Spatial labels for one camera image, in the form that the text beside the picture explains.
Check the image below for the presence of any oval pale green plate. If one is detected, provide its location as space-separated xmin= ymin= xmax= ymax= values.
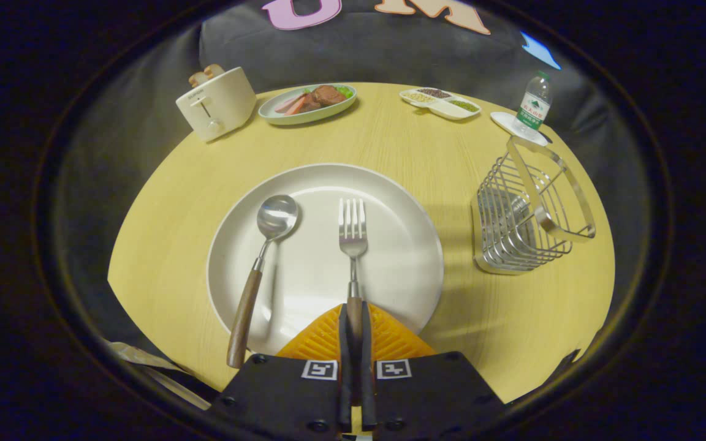
xmin=258 ymin=83 xmax=358 ymax=127

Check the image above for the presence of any clear plastic water bottle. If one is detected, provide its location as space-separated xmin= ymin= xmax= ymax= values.
xmin=515 ymin=71 xmax=552 ymax=133

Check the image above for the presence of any large round white plate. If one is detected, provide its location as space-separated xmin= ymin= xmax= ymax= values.
xmin=207 ymin=163 xmax=444 ymax=356

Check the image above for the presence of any wooden handled metal fork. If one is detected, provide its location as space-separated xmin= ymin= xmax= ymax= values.
xmin=338 ymin=197 xmax=369 ymax=368

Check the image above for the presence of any white sectioned condiment dish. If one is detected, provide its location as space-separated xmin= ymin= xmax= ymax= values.
xmin=399 ymin=88 xmax=482 ymax=121

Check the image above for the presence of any sliced brown meat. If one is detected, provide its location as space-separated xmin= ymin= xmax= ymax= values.
xmin=275 ymin=85 xmax=347 ymax=116

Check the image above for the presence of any metal wire basket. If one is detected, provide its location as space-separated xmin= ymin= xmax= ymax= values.
xmin=471 ymin=136 xmax=598 ymax=276

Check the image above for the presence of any wooden handled metal spoon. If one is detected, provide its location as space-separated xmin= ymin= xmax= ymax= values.
xmin=226 ymin=195 xmax=299 ymax=369

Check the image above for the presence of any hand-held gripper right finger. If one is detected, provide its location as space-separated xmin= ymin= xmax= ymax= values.
xmin=362 ymin=301 xmax=507 ymax=441

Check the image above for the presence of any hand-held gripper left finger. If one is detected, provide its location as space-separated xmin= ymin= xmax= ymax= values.
xmin=207 ymin=303 xmax=354 ymax=441

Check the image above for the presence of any cream toaster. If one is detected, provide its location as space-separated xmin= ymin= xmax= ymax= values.
xmin=175 ymin=66 xmax=258 ymax=143

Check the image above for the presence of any small white saucer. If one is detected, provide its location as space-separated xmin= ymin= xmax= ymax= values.
xmin=490 ymin=111 xmax=552 ymax=147

